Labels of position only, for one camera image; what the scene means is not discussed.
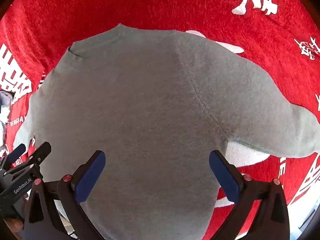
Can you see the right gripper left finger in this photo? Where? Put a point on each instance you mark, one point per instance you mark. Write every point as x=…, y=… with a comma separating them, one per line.
x=42, y=220

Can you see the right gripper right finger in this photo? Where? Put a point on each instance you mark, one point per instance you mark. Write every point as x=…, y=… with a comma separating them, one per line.
x=271, y=220

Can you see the grey sweater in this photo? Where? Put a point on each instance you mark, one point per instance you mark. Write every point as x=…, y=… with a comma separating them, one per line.
x=157, y=103

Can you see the person's left hand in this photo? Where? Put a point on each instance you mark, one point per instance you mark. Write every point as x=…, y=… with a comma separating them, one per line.
x=15, y=226

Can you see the patterned cloth at bed edge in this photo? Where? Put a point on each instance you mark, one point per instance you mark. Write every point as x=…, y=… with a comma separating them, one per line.
x=6, y=101

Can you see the red blanket with white print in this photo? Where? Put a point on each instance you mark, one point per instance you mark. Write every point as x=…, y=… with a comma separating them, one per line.
x=278, y=35

